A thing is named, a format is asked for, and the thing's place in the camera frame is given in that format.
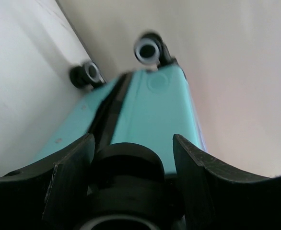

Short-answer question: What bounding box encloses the pink and teal suitcase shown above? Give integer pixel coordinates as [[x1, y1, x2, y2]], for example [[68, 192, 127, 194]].
[[31, 30, 207, 230]]

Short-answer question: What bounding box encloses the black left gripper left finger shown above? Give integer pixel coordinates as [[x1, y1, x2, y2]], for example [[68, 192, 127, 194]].
[[0, 134, 95, 230]]

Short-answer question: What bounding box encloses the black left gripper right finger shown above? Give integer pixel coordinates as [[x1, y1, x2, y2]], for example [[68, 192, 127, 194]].
[[173, 134, 281, 230]]

